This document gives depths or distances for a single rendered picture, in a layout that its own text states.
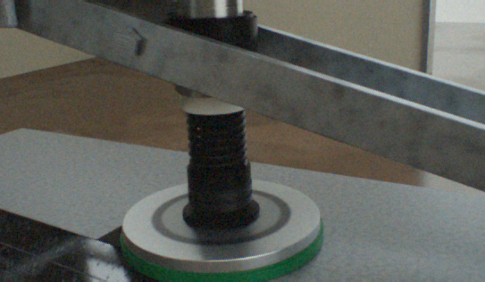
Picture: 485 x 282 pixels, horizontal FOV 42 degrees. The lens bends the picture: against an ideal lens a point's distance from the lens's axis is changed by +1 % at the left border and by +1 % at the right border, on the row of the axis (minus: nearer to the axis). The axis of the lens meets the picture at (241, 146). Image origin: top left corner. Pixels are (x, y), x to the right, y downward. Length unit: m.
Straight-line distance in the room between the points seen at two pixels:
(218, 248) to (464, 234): 0.27
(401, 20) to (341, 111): 5.23
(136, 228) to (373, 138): 0.27
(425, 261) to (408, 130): 0.17
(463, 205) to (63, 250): 0.47
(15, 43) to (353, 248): 6.15
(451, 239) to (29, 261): 0.47
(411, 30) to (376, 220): 5.04
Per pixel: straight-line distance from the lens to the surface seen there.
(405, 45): 5.76
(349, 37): 5.94
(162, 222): 0.67
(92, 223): 0.76
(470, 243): 0.70
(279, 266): 0.60
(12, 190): 0.90
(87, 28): 0.63
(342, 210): 0.75
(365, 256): 0.65
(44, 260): 0.76
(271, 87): 0.55
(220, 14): 0.59
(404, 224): 0.72
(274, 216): 0.67
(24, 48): 6.75
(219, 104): 0.61
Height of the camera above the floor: 1.15
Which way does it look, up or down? 18 degrees down
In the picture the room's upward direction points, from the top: 2 degrees counter-clockwise
